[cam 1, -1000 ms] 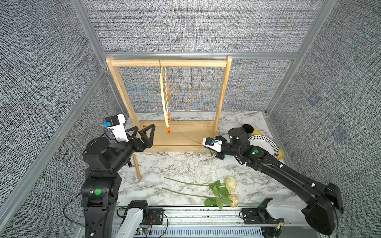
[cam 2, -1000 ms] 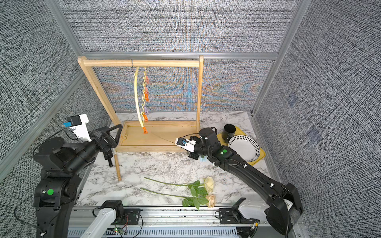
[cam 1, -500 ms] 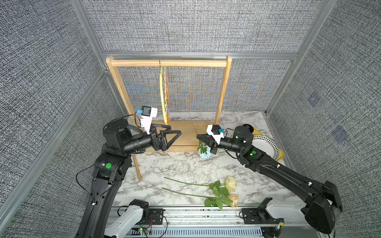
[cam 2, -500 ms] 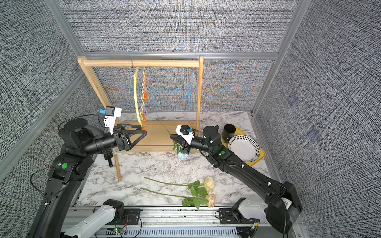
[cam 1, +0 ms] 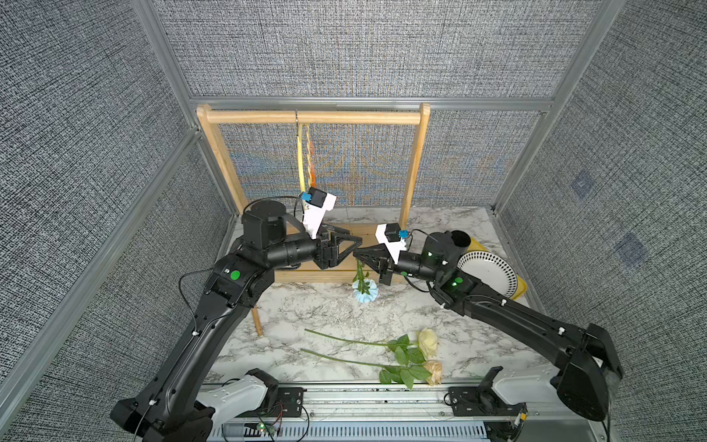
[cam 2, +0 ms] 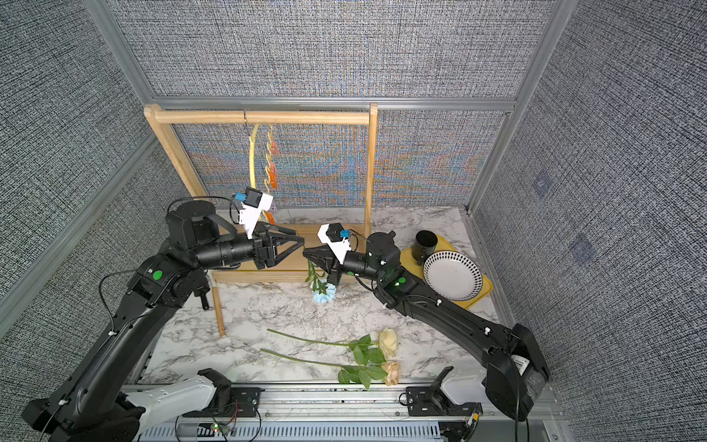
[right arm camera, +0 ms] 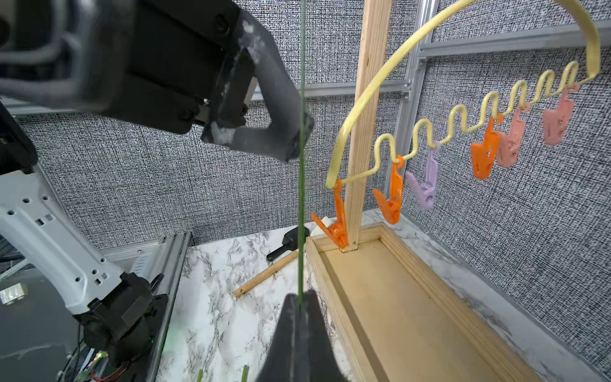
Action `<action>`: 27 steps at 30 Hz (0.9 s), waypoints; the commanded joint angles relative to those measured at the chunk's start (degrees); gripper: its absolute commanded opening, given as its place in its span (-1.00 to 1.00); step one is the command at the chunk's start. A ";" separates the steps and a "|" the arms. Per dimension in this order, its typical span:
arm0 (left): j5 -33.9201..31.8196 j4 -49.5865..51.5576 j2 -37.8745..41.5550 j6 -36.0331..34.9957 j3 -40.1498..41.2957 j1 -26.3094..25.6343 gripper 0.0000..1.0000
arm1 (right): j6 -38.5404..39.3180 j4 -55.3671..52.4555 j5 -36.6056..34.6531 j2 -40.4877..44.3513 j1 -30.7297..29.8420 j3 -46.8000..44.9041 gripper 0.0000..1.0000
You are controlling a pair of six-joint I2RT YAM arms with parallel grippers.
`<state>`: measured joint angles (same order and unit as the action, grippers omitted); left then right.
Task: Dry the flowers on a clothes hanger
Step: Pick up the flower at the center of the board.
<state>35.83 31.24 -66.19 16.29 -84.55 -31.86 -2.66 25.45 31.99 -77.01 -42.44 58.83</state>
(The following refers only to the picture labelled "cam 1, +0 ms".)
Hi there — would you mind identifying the yellow tray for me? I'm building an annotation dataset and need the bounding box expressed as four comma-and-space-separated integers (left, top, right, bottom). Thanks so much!
468, 239, 528, 300

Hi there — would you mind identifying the wooden stick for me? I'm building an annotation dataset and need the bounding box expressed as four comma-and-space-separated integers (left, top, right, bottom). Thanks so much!
252, 306, 264, 337

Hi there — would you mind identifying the cream rose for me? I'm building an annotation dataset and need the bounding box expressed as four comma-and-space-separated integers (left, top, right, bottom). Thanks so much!
305, 328, 439, 362

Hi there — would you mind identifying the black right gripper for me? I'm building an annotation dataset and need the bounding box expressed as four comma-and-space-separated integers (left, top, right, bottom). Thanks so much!
358, 244, 447, 289

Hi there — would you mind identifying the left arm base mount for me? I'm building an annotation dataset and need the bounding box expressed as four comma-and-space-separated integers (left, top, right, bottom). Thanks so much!
240, 388, 306, 418

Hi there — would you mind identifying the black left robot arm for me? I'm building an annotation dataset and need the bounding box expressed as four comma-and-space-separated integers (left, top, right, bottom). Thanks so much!
110, 199, 363, 441

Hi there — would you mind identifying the black mug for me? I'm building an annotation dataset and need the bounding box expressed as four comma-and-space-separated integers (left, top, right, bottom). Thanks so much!
450, 230, 471, 253

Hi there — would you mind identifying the aluminium rail front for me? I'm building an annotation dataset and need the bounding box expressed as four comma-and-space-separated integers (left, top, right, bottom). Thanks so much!
195, 370, 579, 427

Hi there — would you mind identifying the white dotted plate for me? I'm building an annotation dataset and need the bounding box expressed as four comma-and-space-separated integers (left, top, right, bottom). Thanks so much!
458, 250, 518, 298

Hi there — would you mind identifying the peach rose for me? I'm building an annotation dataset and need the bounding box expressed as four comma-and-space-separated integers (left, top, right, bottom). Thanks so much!
302, 347, 443, 390

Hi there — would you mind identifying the blue flower with stem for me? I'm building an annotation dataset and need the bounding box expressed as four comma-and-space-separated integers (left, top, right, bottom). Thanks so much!
352, 260, 379, 304

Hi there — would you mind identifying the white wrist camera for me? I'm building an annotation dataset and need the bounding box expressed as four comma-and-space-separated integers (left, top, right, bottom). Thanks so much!
375, 223, 410, 264
301, 187, 337, 239

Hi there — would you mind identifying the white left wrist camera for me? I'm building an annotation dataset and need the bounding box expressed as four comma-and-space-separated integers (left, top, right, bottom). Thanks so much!
301, 187, 337, 239

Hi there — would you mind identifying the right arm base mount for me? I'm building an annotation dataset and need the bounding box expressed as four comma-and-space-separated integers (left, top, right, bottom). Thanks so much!
443, 366, 528, 417

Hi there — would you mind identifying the wooden clothes rack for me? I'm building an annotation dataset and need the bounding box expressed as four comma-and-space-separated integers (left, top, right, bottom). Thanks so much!
196, 103, 432, 285

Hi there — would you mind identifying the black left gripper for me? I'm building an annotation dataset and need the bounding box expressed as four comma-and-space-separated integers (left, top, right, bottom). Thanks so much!
266, 224, 362, 272

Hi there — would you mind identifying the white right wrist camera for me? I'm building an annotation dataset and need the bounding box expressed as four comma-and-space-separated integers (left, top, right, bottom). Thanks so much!
375, 223, 410, 264

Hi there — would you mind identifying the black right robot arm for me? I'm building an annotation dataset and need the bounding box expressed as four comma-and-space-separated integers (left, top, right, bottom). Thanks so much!
353, 230, 624, 422

